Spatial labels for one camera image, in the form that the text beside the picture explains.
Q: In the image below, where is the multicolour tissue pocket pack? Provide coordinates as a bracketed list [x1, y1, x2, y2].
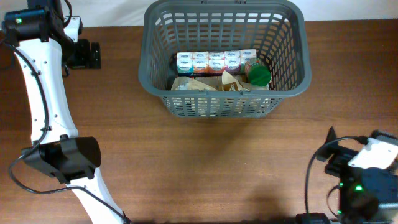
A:
[176, 49, 257, 77]

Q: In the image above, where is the cream plastic bag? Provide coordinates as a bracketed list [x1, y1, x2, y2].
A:
[170, 76, 218, 114]

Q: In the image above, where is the green lidded small jar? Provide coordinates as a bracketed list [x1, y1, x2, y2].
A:
[244, 58, 272, 86]

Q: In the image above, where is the brown white snack bag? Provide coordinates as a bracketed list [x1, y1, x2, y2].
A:
[217, 68, 271, 93]

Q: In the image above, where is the orange spaghetti packet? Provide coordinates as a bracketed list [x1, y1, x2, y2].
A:
[194, 74, 247, 91]

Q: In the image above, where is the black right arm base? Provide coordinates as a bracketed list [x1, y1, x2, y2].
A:
[264, 212, 343, 224]

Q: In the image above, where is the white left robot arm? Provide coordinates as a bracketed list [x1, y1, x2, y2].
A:
[2, 0, 129, 223]

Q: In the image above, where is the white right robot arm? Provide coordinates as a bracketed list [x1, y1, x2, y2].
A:
[317, 128, 397, 223]

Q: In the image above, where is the grey plastic mesh basket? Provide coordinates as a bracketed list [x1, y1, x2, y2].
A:
[138, 0, 312, 118]

